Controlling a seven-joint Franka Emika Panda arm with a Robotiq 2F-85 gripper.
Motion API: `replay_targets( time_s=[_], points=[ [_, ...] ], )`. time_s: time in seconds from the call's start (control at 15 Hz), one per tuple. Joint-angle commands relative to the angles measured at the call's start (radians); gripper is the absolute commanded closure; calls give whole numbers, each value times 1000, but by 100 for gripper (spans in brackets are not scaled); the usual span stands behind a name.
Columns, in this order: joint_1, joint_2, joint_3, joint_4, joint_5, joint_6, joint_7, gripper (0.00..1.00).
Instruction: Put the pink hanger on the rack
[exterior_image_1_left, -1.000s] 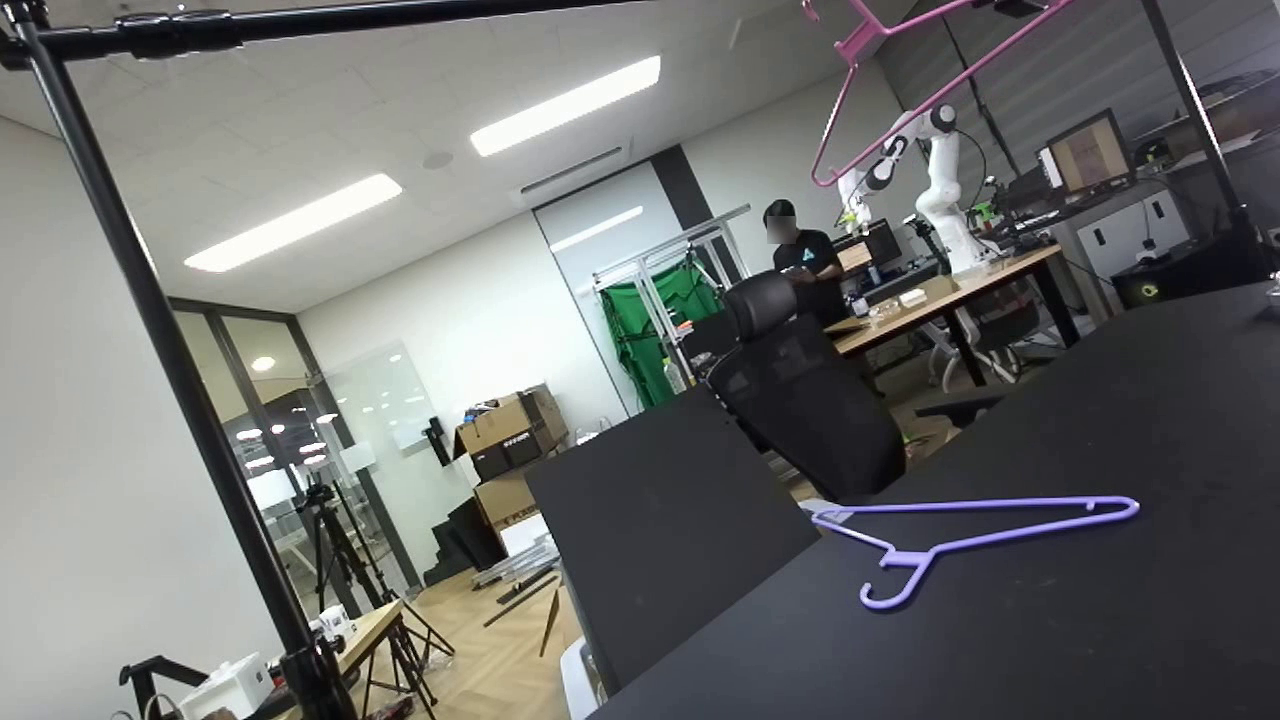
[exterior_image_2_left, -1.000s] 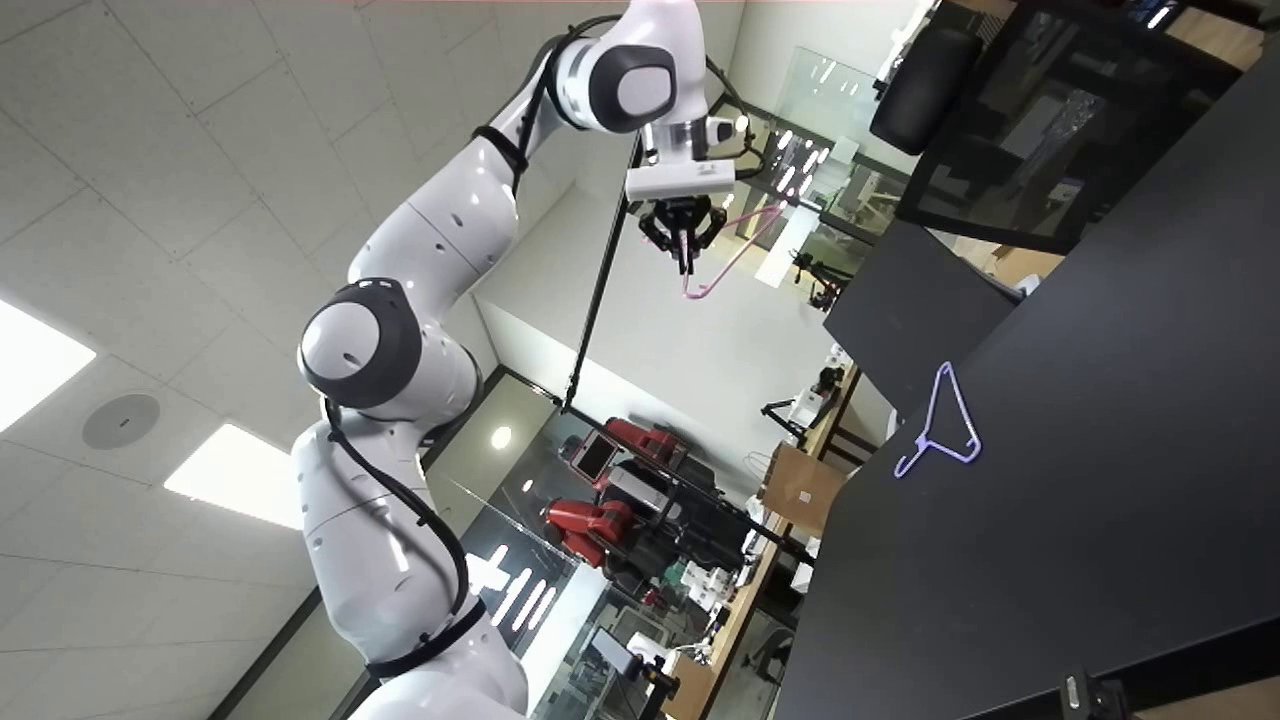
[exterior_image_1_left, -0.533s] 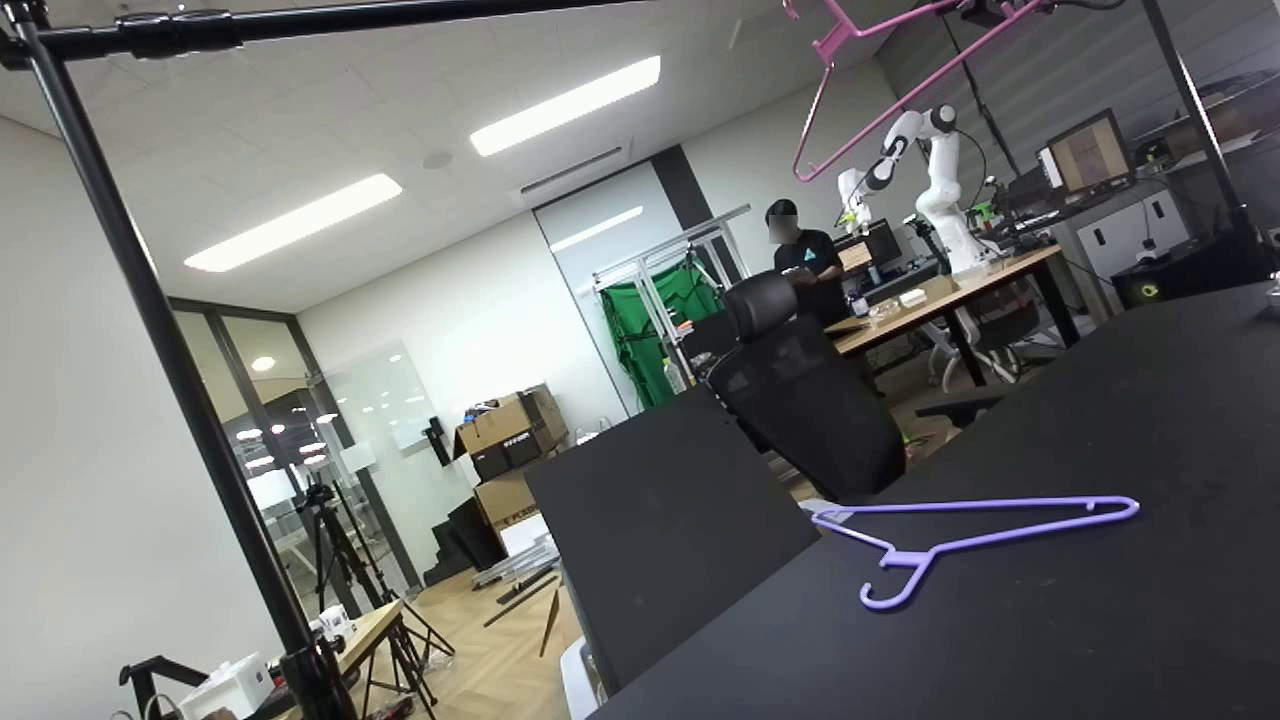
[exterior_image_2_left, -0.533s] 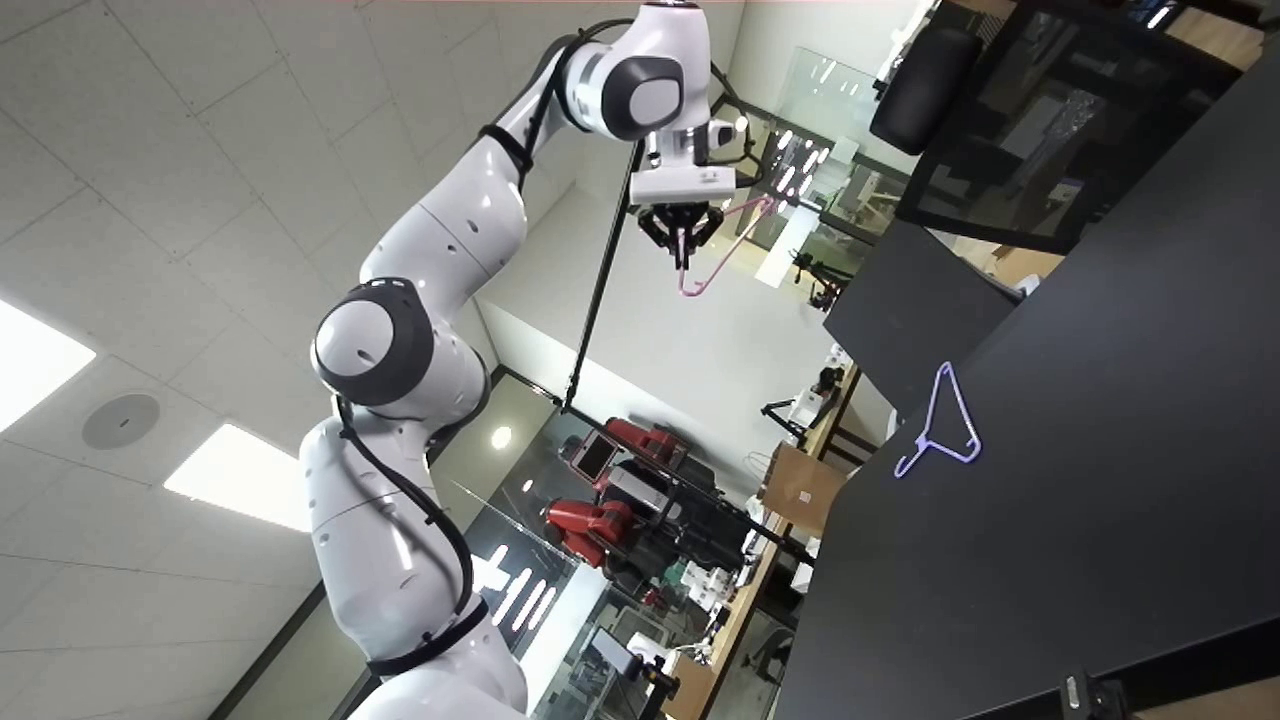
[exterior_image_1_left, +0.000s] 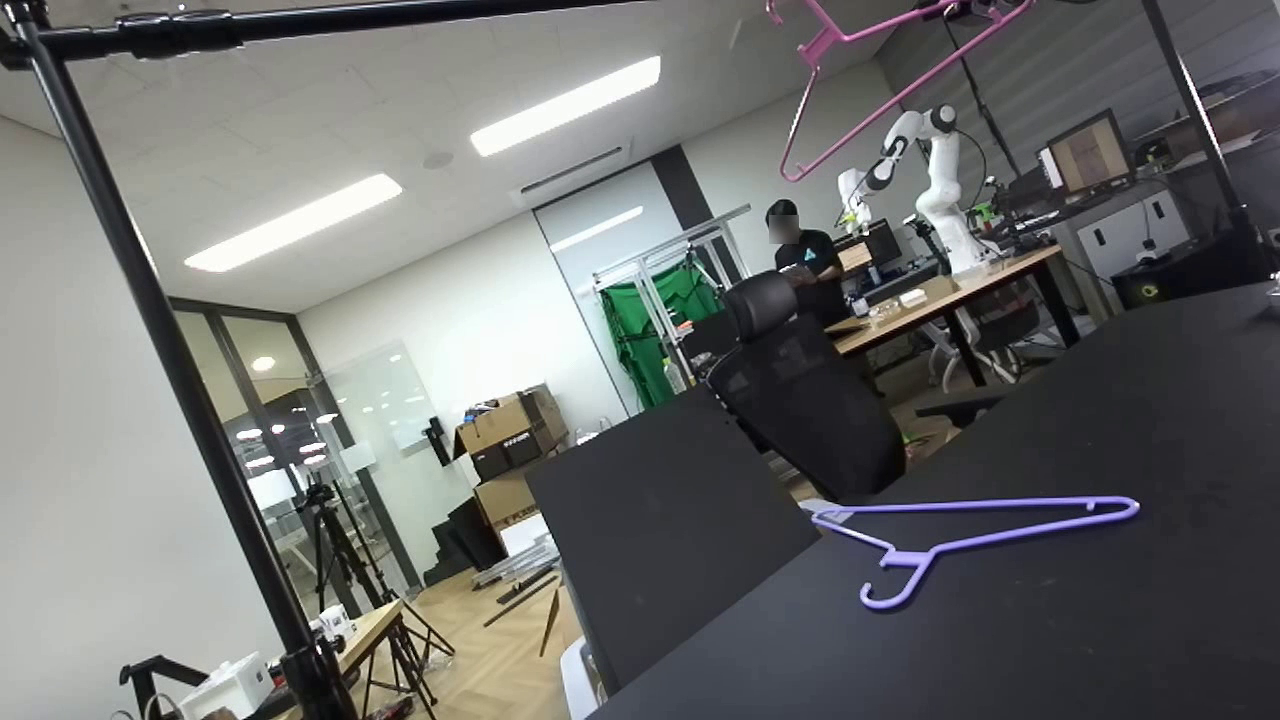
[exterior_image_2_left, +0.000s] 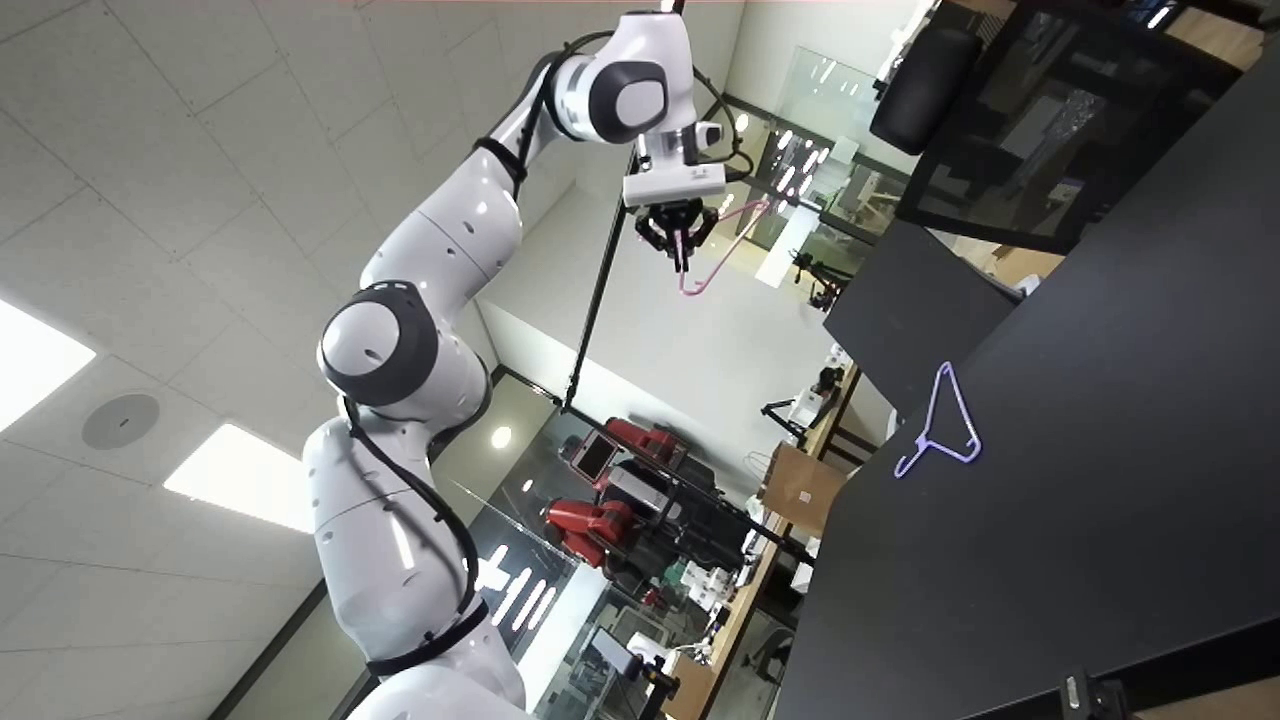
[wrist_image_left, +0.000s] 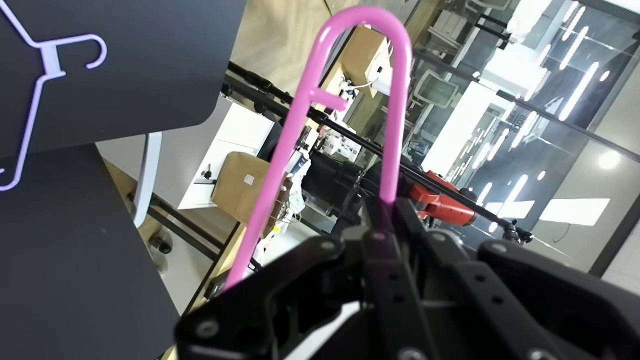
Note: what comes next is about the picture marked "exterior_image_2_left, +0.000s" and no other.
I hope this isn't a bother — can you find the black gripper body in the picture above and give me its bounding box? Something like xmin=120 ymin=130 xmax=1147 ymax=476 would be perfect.
xmin=634 ymin=194 xmax=726 ymax=255

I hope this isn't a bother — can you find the brown cardboard box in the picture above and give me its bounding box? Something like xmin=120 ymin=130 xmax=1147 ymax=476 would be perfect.
xmin=759 ymin=439 xmax=851 ymax=539

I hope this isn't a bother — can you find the black office chair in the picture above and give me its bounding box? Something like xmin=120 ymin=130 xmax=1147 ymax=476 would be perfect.
xmin=870 ymin=18 xmax=987 ymax=160

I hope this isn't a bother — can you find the round ceiling speaker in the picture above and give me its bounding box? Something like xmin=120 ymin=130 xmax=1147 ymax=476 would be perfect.
xmin=82 ymin=389 xmax=164 ymax=457

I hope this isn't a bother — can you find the purple wire hanger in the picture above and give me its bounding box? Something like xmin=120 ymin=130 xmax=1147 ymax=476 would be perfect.
xmin=890 ymin=356 xmax=987 ymax=483

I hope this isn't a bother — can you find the black rack pole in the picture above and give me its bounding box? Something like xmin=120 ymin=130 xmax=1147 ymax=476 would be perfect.
xmin=561 ymin=200 xmax=637 ymax=412

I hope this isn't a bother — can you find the large rectangular ceiling light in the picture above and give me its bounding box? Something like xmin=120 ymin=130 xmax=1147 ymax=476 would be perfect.
xmin=161 ymin=420 xmax=366 ymax=539

